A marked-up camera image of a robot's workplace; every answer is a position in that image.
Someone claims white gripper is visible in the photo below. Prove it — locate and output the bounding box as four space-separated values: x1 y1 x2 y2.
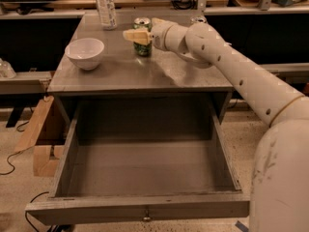
123 17 188 54

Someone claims green soda can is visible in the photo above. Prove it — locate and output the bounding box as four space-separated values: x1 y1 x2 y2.
133 17 152 57

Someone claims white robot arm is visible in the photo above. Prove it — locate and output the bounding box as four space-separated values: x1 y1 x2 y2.
123 18 309 232

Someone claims silver tall energy can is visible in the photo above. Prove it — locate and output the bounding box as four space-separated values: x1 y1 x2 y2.
190 15 207 24

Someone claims grey open top drawer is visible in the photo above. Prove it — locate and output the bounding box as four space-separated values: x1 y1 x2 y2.
26 95 249 225

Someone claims small metal drawer knob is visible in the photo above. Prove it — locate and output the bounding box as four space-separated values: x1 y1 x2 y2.
143 210 152 222

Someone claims clear plastic water bottle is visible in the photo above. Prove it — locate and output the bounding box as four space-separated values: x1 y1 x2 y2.
97 0 117 30

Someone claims white ceramic bowl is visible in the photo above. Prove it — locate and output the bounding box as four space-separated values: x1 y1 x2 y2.
65 38 104 71

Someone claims wooden block stand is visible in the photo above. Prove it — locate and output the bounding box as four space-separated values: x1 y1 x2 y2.
14 96 67 177

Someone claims blue tape marker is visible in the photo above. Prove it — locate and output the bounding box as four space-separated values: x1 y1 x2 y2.
235 221 249 232

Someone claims black floor cable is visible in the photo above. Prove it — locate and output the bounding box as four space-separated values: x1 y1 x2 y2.
0 121 35 177

